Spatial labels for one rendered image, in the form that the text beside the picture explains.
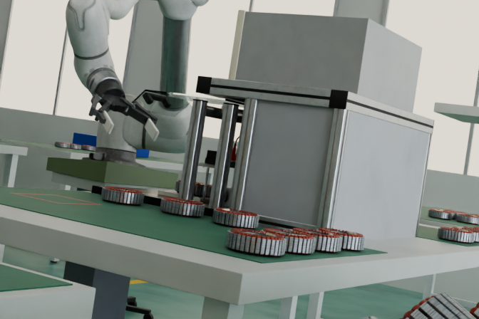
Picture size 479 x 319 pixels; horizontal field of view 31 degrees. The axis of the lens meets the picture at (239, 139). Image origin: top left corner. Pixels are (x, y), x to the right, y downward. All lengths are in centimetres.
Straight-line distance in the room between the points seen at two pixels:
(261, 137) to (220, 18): 609
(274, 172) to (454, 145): 504
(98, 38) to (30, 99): 719
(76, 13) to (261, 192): 71
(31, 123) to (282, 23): 736
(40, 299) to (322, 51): 144
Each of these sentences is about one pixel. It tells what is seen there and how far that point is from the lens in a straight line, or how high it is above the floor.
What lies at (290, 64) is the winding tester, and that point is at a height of 118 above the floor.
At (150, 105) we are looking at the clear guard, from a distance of 256.
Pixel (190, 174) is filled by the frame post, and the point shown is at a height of 85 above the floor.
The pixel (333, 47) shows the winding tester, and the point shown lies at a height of 123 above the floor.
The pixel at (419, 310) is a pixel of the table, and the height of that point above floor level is 85.
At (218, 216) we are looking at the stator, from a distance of 207.
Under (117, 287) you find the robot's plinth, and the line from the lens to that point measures 333.
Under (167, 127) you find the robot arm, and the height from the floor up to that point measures 97.
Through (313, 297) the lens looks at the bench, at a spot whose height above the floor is 29.
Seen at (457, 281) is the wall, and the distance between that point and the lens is 717.
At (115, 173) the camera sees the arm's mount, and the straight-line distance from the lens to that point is 312.
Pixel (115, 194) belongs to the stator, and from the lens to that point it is 226.
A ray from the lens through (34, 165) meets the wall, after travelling 949.
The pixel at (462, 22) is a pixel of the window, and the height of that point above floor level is 222.
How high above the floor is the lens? 94
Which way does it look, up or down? 1 degrees up
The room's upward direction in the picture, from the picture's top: 9 degrees clockwise
